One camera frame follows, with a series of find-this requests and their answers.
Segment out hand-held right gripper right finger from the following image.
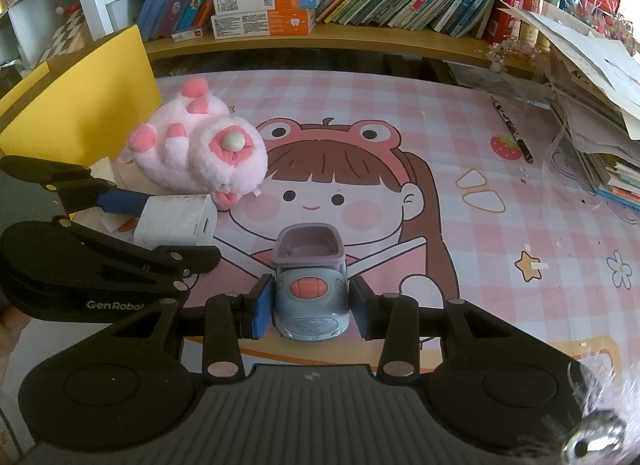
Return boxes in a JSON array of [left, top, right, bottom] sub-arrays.
[[349, 275, 571, 380]]

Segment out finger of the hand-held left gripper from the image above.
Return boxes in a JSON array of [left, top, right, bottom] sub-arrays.
[[0, 156, 151, 216], [52, 217, 222, 296]]

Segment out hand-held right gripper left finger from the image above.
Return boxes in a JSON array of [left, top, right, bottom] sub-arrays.
[[107, 272, 276, 381]]

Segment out cream foam block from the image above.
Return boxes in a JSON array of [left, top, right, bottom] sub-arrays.
[[75, 157, 143, 236]]

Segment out white power adapter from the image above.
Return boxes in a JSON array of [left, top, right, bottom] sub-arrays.
[[132, 193, 218, 250]]

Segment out blue grey toy car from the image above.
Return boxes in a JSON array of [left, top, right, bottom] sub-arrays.
[[272, 223, 351, 341]]

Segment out pink plush toy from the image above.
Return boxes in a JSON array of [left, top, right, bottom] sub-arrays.
[[126, 77, 268, 210]]

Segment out yellow cardboard box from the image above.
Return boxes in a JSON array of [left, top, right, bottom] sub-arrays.
[[0, 25, 161, 168]]

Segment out pink checked desk mat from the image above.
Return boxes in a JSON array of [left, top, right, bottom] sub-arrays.
[[0, 69, 640, 381]]

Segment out wooden chessboard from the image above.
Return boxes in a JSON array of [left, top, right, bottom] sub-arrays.
[[30, 10, 96, 66]]

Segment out black pen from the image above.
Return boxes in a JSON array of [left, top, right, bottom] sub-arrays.
[[490, 95, 535, 164]]

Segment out pile of papers and booklets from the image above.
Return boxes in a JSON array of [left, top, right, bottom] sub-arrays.
[[500, 5, 640, 218]]

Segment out dried pink flower bunch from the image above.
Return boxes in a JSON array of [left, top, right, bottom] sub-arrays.
[[487, 5, 640, 70]]

